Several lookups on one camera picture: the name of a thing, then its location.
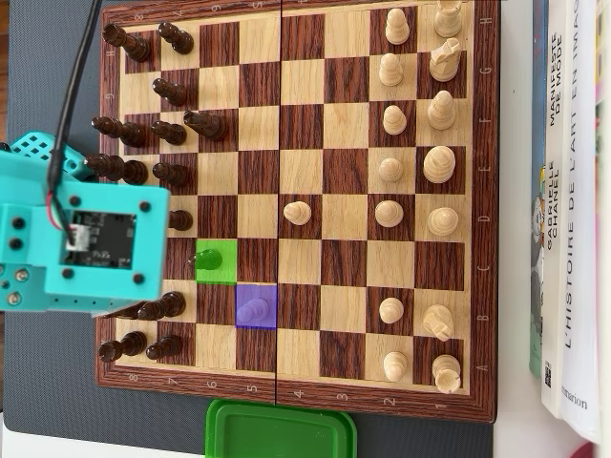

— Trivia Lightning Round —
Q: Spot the light wooden chess rook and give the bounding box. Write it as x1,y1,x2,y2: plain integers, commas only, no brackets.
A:
431,355,462,395
432,0,464,38

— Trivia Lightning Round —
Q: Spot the dark wooden chess rook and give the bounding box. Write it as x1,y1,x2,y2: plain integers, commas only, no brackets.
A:
102,23,153,63
97,330,149,362

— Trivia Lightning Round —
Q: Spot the light wooden chess king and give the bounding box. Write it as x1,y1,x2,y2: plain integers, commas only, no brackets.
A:
422,145,456,185

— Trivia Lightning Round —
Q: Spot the green plastic container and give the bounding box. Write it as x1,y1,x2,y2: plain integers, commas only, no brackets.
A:
204,398,358,458

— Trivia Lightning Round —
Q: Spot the white Gabrielle Chanel book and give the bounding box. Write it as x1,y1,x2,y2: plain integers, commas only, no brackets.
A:
540,0,574,421

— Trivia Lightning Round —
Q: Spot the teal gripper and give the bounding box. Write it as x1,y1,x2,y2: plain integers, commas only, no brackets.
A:
0,153,125,317

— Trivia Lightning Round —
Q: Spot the light wooden chess bishop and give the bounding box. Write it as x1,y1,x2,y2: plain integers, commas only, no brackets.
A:
427,90,457,132

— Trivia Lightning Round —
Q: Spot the light wooden chess pawn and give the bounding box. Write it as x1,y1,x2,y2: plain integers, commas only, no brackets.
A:
283,200,313,226
383,351,410,383
374,199,405,228
385,8,411,47
383,104,409,135
237,298,270,324
379,157,406,183
378,52,405,88
379,297,406,324

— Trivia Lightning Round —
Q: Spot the dark wooden chess bishop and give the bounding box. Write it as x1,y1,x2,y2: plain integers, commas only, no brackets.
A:
91,115,148,149

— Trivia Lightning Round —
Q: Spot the light wooden chess queen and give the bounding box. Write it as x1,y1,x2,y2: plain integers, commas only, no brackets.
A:
427,206,460,237

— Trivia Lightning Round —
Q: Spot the pink round object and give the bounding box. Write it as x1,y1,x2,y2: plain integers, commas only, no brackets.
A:
562,441,611,458

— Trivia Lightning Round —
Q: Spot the dark wooden chess pawn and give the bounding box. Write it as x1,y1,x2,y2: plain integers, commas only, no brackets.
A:
152,162,189,188
137,291,186,322
151,77,188,108
188,249,223,271
145,334,184,362
167,209,194,231
158,21,196,55
150,119,188,146

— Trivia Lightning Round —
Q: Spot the white art history book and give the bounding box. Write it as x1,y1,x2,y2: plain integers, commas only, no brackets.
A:
560,0,603,445

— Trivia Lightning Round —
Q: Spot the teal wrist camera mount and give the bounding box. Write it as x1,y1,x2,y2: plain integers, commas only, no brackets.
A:
44,178,172,302

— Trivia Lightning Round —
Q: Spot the wooden folding chessboard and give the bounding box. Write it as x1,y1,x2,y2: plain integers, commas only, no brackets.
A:
95,0,501,425

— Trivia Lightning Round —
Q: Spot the black camera cable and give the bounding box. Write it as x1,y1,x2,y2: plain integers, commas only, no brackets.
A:
46,0,104,252

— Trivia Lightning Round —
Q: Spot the dark wooden chess king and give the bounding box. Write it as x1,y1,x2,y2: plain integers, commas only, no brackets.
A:
83,154,149,187

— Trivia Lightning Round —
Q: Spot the light wooden chess knight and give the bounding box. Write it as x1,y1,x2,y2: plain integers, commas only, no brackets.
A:
428,37,462,82
421,304,456,343

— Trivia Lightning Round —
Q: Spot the blue illustrated book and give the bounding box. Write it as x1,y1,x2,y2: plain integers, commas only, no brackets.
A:
528,0,550,381

